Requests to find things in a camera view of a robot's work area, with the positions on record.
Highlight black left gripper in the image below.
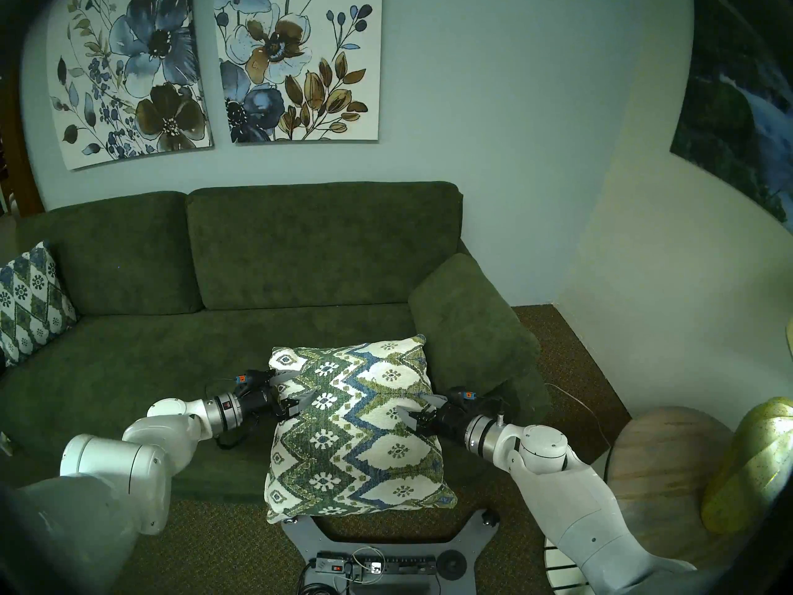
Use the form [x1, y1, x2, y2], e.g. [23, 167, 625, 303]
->
[239, 369, 318, 425]

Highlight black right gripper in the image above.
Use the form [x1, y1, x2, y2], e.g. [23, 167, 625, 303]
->
[396, 394, 491, 446]

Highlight green white patterned throw pillow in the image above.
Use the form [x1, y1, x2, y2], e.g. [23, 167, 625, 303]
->
[265, 335, 458, 525]

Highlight dark green fabric sofa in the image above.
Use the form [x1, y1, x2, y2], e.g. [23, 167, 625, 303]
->
[0, 180, 552, 505]

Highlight blue white patterned throw pillow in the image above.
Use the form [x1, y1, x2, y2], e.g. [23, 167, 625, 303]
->
[0, 241, 79, 368]

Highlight black power strip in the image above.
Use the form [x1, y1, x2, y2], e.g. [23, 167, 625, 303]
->
[316, 552, 437, 581]

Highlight white slatted stool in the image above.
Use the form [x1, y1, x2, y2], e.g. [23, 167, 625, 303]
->
[543, 535, 590, 595]

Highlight round wooden side table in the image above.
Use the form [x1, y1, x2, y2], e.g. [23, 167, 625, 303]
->
[604, 405, 738, 576]

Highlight brown leaves flower canvas painting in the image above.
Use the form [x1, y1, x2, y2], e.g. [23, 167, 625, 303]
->
[212, 0, 384, 145]

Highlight yellow-green speckled lamp base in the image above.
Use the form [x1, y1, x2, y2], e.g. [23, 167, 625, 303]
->
[700, 397, 793, 534]

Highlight blue flower canvas painting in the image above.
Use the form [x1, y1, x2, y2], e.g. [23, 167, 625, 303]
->
[48, 0, 215, 170]

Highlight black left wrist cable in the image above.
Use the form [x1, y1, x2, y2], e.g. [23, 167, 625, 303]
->
[206, 383, 262, 450]

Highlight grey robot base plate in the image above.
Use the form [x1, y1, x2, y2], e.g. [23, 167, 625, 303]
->
[282, 510, 501, 595]

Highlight white coiled cable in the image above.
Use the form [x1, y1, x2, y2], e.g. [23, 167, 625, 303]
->
[348, 545, 386, 583]

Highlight thin white floor cable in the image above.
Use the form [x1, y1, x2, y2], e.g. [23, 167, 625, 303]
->
[545, 383, 611, 443]

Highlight waterfall landscape wall poster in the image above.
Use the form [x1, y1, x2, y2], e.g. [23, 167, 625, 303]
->
[670, 0, 793, 232]

